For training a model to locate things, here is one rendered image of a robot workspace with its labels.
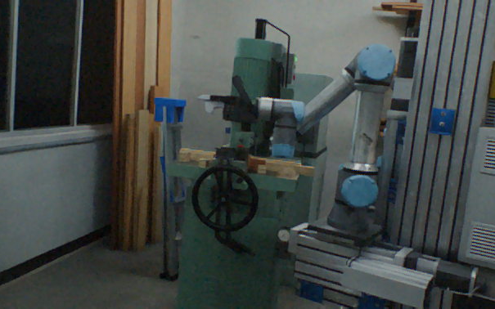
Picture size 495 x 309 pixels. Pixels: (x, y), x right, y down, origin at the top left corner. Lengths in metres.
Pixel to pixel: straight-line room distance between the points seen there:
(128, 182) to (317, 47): 2.11
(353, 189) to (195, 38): 3.59
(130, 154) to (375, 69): 2.41
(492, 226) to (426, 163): 0.30
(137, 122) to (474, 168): 2.51
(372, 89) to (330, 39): 3.07
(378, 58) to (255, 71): 0.83
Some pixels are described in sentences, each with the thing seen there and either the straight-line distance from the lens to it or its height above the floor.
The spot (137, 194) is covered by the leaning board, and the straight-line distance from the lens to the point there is 3.82.
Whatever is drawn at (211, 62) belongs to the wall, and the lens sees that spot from 4.99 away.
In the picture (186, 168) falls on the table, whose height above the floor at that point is 0.88.
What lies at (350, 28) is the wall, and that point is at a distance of 4.75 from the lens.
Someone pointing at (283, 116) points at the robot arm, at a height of 1.20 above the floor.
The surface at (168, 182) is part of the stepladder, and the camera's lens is 3.28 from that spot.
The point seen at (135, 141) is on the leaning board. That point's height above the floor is 0.82.
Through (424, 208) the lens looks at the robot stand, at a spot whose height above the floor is 0.91.
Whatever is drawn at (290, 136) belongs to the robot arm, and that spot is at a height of 1.14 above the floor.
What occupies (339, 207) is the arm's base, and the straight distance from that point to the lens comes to 1.87.
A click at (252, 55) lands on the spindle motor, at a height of 1.43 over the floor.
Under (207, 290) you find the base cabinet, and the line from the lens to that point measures 2.49.
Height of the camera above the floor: 1.29
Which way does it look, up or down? 7 degrees down
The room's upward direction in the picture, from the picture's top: 6 degrees clockwise
